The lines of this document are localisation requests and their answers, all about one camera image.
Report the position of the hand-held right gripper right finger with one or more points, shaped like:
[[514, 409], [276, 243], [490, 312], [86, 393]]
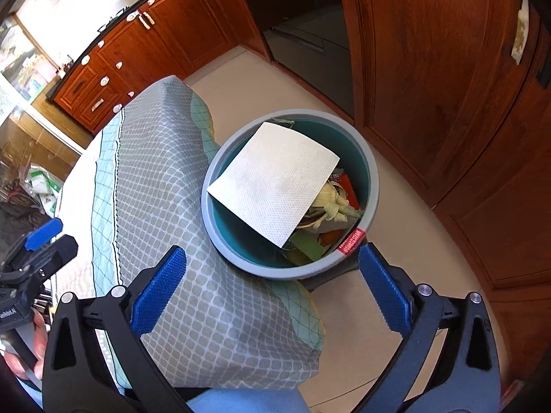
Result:
[[385, 292]]

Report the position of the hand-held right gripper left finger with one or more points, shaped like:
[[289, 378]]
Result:
[[159, 288]]

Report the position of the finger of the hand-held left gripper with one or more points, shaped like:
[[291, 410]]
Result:
[[43, 234], [58, 254]]

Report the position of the grey teal trash bin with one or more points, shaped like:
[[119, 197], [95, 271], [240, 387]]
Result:
[[234, 241]]

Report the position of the pale corn husks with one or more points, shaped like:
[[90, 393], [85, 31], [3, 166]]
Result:
[[333, 206]]

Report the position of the red snack wrapper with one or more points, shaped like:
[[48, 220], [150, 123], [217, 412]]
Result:
[[352, 197]]

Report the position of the white paper towel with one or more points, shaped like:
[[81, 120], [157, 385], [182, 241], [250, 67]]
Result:
[[271, 180]]

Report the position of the person's left hand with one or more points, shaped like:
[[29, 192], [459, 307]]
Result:
[[38, 342]]

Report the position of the green white plastic bag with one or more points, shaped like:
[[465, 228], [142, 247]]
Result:
[[43, 185]]

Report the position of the orange peel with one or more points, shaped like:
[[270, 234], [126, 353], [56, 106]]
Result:
[[333, 237]]

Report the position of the patterned grey teal tablecloth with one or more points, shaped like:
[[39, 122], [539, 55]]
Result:
[[150, 172]]

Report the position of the light blue fleece cloth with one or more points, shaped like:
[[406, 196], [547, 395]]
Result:
[[249, 402]]

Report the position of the small bottles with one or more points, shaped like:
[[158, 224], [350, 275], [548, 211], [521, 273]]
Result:
[[66, 65]]

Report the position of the glass sliding door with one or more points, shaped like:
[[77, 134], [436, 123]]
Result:
[[26, 64]]

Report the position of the black kitchen countertop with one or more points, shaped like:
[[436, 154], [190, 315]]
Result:
[[86, 49]]

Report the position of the gas stove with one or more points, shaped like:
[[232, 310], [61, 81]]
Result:
[[129, 6]]

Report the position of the brown wooden kitchen cabinets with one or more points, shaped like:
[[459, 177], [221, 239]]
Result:
[[430, 51]]

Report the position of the black built-in oven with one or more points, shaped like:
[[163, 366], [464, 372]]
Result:
[[301, 30]]

